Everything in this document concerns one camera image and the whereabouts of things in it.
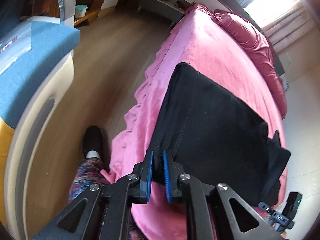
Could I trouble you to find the black pants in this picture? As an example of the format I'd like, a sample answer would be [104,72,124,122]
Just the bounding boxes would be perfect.
[149,62,291,206]

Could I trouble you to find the floral patterned trouser leg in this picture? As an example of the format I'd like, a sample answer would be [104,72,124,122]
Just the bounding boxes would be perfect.
[68,157,109,203]

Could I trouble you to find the black shoe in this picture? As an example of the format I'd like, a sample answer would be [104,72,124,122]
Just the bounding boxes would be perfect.
[82,126,104,160]

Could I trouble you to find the pink bed sheet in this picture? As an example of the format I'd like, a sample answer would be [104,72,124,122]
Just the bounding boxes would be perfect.
[107,5,290,239]

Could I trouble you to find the dark pink quilt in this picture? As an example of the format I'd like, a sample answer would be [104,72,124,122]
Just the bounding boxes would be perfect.
[213,9,287,118]

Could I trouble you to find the blue and white sofa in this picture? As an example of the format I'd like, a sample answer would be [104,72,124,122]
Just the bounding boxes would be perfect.
[1,0,80,239]

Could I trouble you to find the white nightstand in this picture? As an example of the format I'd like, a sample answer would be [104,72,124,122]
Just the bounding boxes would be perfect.
[137,0,193,26]

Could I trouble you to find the wooden low shelf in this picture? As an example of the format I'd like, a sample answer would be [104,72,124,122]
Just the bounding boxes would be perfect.
[74,9,101,27]

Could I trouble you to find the dark headboard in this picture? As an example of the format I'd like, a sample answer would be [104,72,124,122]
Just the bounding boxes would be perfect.
[204,0,286,77]

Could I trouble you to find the teal white bucket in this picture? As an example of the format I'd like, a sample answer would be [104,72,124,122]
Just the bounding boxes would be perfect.
[74,4,88,18]

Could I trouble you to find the beige curtain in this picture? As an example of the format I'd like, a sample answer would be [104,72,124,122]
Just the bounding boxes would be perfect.
[262,2,316,52]

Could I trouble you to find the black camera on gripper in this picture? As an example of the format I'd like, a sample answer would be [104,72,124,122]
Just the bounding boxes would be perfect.
[282,191,303,220]

